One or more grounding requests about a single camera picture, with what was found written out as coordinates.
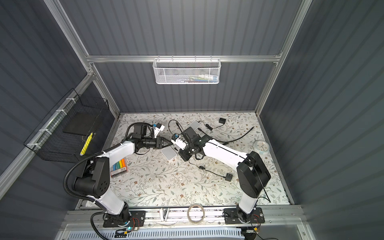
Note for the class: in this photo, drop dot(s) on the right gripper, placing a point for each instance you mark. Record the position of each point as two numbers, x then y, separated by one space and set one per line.
185 157

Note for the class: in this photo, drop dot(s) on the clear tape roll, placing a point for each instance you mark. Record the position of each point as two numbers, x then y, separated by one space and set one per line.
196 214

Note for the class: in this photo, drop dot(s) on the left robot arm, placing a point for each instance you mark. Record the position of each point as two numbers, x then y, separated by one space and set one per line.
89 179

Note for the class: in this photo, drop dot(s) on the pack of coloured markers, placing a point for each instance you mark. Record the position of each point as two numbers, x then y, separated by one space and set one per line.
118 168

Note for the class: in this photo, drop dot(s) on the white network switch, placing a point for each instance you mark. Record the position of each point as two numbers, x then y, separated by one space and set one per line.
195 125
169 153

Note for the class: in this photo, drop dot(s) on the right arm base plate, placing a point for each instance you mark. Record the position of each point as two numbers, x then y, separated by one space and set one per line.
234 216

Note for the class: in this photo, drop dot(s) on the white wire mesh basket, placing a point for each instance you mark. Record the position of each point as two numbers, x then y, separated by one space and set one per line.
187 72

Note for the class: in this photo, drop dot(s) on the black wire basket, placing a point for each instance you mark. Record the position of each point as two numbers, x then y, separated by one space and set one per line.
49 142

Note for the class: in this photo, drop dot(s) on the yellow striped marker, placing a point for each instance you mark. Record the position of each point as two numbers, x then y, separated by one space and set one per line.
86 144

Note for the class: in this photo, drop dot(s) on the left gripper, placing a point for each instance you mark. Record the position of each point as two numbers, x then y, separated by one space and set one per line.
159 142

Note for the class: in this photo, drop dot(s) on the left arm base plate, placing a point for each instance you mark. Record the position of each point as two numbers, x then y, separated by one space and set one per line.
134 219

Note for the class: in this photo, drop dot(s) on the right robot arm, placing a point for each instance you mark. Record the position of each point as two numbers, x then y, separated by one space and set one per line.
252 173

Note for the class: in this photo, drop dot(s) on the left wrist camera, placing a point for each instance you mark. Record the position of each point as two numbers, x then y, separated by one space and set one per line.
158 128

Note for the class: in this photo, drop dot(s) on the black foam pad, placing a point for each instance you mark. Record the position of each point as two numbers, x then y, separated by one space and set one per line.
82 124

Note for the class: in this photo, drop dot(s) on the white round timer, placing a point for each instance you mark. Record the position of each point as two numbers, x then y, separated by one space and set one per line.
261 147

